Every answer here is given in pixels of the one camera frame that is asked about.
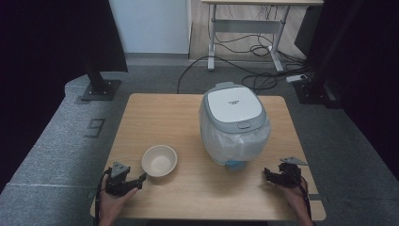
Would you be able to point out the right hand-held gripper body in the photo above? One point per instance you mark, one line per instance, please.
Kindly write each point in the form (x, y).
(290, 175)

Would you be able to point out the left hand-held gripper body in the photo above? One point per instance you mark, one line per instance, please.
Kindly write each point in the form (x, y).
(117, 185)

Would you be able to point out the beige paper bowl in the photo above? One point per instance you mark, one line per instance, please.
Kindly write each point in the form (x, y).
(159, 161)

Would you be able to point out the grey white lidded trash can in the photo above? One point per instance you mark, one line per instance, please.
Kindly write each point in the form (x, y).
(233, 108)

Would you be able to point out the person's left hand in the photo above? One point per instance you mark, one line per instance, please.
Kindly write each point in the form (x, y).
(111, 204)

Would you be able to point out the person's right hand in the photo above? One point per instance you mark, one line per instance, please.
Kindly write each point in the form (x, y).
(293, 197)

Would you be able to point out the white plastic trash bag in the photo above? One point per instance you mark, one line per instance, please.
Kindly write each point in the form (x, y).
(238, 144)

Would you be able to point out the black metal stand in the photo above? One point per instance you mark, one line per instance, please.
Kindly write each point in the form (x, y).
(313, 92)
(98, 84)

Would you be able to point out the white power strip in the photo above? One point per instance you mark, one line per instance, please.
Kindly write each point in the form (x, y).
(296, 78)

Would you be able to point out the dark curtain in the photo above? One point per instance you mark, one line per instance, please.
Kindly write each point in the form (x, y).
(370, 62)
(47, 47)

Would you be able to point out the white desk frame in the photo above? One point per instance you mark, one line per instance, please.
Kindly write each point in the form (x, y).
(247, 25)

